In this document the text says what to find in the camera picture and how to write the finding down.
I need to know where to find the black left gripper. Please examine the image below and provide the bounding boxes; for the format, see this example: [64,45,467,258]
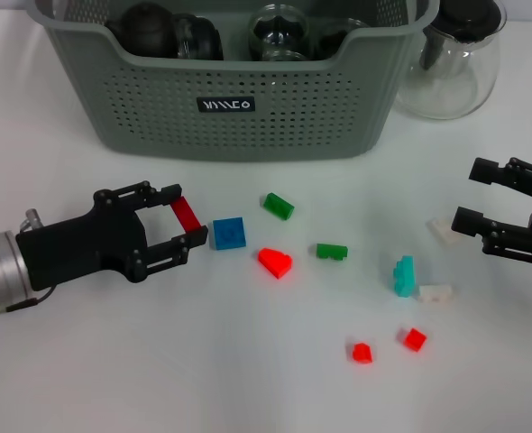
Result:
[15,180,210,293]

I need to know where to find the dark red long brick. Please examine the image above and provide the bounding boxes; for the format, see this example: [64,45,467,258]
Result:
[170,197,203,235]

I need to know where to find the grey perforated storage bin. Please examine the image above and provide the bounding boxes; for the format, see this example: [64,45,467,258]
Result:
[24,0,442,163]

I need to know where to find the white two-stud brick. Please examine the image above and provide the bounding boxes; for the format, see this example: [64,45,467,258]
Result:
[426,216,463,247]

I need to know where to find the blue square brick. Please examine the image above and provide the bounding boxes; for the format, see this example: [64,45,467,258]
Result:
[210,216,248,252]

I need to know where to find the white flat brick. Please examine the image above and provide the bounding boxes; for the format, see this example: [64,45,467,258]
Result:
[417,283,455,306]

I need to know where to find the green sloped brick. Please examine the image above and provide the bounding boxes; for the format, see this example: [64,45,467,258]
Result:
[262,192,296,221]

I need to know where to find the teal brick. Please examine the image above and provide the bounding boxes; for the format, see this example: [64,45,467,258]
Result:
[391,254,417,299]

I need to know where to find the orange-red wedge brick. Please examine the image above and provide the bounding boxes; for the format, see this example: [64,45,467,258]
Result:
[257,246,294,281]

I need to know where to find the small silver wrist plug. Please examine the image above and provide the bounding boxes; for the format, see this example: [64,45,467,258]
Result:
[22,207,45,232]

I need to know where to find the glass teapot black lid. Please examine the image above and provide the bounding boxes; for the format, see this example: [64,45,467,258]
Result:
[394,0,509,121]

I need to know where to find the small red square brick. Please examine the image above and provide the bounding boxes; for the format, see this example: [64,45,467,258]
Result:
[399,327,428,352]

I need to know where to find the green notched brick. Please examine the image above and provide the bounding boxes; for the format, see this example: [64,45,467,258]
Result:
[316,242,349,262]

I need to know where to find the dark clay teapot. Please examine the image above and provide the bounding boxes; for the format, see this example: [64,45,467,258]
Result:
[105,2,177,59]

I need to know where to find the small red rounded brick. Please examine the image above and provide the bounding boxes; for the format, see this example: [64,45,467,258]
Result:
[350,342,374,364]

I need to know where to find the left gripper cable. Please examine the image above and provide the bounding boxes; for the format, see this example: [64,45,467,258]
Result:
[4,286,56,313]

